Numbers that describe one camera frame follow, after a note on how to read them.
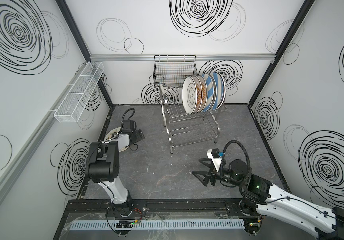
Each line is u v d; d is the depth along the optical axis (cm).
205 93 68
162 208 75
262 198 52
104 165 48
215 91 68
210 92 70
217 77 73
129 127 77
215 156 59
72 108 73
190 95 78
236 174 53
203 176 59
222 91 69
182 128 102
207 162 69
